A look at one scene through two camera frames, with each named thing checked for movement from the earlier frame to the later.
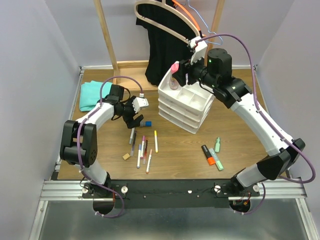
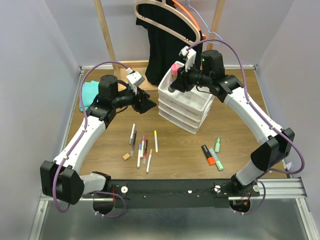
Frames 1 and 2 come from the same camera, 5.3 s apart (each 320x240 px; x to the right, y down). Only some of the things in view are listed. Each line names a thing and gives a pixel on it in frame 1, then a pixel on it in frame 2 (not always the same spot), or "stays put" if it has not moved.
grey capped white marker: x=132 y=135 stays put
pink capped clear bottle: x=173 y=83 stays put
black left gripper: x=129 y=120 -> x=137 y=105
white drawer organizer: x=188 y=107 stays put
